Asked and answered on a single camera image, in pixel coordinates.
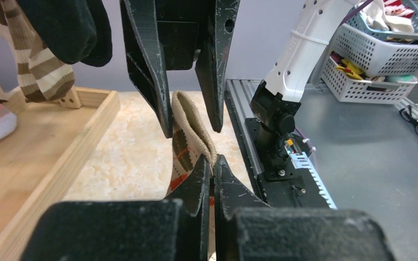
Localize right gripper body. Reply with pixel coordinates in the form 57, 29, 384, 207
152, 1, 216, 71

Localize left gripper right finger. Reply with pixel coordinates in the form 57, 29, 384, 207
214, 155, 395, 260

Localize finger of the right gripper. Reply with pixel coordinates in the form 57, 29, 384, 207
195, 0, 240, 133
120, 1, 173, 138

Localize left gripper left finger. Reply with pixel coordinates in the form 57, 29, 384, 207
20, 156, 211, 260

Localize black sock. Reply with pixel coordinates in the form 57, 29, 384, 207
81, 0, 113, 67
17, 0, 97, 64

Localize beige argyle sock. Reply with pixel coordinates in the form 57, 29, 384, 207
165, 90, 219, 261

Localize brown tan striped sock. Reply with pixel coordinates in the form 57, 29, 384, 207
0, 1, 75, 103

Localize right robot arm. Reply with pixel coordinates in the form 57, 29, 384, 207
120, 1, 355, 187

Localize white storage basket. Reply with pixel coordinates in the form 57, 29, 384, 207
321, 52, 418, 104

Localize wooden rack stand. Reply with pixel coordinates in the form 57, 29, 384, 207
0, 87, 120, 260

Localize blue storage basket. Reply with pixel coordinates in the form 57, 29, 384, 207
329, 0, 418, 78

